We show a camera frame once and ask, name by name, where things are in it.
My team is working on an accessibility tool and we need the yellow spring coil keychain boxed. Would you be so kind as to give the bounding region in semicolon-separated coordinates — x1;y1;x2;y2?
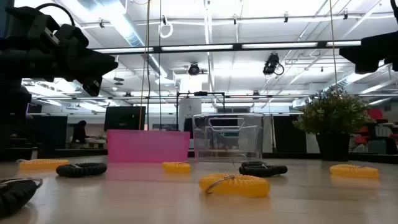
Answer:
198;172;271;198
17;159;71;170
329;164;381;180
161;161;192;174

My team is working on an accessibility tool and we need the black hanging cord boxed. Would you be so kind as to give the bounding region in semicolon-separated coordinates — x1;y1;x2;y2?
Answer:
158;0;163;131

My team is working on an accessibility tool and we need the clear plastic bin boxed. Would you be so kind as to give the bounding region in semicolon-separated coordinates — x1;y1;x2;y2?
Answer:
192;113;264;162

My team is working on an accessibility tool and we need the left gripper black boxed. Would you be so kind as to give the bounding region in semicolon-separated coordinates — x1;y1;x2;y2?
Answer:
51;24;119;97

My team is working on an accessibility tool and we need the person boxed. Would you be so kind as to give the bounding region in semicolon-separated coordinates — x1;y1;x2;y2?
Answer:
71;120;90;144

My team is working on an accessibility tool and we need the pink translucent plastic bin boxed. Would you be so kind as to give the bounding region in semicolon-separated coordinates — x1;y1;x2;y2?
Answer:
106;129;191;164

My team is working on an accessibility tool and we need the black plant pot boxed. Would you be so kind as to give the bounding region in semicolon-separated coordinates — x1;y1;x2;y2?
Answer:
315;133;351;162

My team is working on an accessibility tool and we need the green artificial plant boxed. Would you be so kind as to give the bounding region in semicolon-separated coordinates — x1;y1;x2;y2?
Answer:
292;87;374;135

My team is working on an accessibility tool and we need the thin hanging cord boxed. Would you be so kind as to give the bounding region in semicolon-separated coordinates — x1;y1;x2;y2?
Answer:
328;0;339;91

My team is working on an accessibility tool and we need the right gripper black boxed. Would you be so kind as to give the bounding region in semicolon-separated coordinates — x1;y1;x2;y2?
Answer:
338;30;398;75

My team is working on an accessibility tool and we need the overhead light bar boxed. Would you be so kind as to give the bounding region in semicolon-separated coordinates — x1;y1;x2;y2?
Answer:
92;39;362;54

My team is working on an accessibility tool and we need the black spring coil keychain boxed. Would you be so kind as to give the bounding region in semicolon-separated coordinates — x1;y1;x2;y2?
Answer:
0;177;44;218
238;161;289;179
55;162;108;179

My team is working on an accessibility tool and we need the white cable loop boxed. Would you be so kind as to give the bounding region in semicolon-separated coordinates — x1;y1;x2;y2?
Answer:
159;14;174;39

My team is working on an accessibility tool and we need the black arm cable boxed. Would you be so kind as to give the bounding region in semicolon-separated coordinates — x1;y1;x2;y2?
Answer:
390;0;398;26
35;2;76;27

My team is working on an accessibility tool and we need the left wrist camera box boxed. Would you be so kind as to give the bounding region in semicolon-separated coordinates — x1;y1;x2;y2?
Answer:
37;26;60;47

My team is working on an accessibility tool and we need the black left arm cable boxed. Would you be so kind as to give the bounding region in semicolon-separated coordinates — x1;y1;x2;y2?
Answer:
35;2;76;27

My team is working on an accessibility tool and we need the black ceiling camera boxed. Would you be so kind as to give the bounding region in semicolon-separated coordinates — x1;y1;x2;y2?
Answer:
262;52;285;77
187;62;201;77

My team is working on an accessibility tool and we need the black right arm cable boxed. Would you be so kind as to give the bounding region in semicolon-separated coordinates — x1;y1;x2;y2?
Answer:
390;0;398;26

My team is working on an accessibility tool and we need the black monitor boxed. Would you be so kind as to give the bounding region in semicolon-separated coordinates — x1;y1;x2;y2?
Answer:
103;106;147;132

